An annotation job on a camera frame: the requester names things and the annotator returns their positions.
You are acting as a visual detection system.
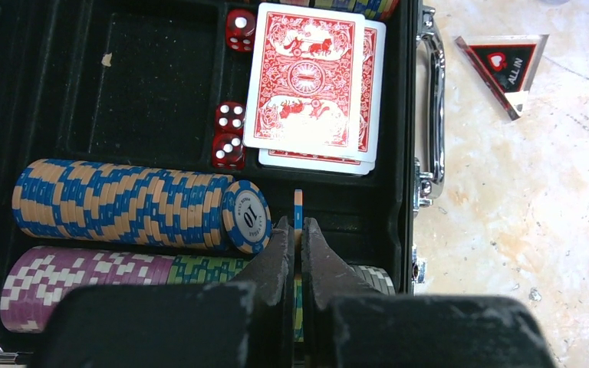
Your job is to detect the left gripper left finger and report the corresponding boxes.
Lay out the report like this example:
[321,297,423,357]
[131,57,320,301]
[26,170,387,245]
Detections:
[30,217,295,367]

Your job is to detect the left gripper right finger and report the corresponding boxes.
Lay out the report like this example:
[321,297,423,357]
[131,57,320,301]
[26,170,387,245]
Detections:
[301,218,554,367]

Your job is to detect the blue poker chip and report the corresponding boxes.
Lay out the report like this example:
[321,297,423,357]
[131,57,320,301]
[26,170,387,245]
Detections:
[294,189,303,246]
[222,180,272,255]

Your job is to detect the blue poker chip bottom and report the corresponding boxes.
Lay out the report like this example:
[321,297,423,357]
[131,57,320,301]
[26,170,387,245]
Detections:
[294,189,303,246]

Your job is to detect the black aluminium poker case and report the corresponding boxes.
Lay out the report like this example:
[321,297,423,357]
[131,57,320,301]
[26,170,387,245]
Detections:
[0,1,421,363]

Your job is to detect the red die in case bottom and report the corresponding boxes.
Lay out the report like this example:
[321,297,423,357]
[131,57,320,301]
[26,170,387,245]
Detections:
[211,133,245,170]

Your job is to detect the red die in case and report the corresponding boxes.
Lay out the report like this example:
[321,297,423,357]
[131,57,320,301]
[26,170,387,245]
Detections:
[214,101,245,136]
[211,133,245,170]
[225,9,256,52]

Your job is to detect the red die in case middle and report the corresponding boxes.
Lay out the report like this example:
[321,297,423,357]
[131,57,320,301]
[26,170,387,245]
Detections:
[214,101,245,136]

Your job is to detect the green grey chip stack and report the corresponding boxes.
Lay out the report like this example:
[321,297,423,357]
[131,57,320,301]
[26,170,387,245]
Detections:
[0,246,397,342]

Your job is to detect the purple blue chip stack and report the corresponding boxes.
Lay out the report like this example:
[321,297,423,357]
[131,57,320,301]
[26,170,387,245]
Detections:
[11,158,235,251]

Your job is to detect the red playing card deck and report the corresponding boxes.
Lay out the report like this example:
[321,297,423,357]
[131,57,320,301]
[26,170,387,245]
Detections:
[243,3,387,176]

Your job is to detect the red die in case top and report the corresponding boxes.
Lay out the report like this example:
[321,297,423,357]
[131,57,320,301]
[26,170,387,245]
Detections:
[225,9,256,52]

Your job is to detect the red black triangle marker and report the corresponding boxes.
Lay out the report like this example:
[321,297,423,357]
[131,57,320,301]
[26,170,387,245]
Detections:
[455,34,548,120]

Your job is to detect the orange black chip stack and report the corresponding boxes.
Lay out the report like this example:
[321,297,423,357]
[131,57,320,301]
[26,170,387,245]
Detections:
[278,0,400,21]

